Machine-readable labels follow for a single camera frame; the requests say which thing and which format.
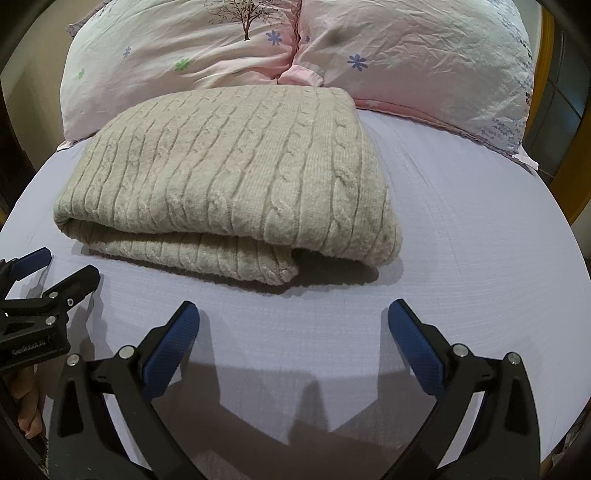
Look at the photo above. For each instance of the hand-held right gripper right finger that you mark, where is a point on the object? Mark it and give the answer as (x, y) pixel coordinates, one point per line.
(415, 344)

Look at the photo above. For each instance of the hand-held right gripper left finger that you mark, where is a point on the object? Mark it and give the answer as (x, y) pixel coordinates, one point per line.
(171, 342)

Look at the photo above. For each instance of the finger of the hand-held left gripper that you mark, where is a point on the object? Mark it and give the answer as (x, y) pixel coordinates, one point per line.
(69, 284)
(36, 256)

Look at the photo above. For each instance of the person's left hand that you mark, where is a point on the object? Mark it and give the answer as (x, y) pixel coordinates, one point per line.
(25, 406)

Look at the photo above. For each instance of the lavender bed sheet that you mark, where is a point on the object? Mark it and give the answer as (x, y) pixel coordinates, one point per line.
(461, 286)

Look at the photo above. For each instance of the floral pillow with tree print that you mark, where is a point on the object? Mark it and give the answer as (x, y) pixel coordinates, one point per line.
(184, 50)

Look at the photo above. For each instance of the pink floral pillow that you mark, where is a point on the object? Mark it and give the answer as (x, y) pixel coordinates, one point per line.
(415, 64)

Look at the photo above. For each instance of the wooden bed frame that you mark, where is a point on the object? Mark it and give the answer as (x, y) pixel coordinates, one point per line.
(561, 138)

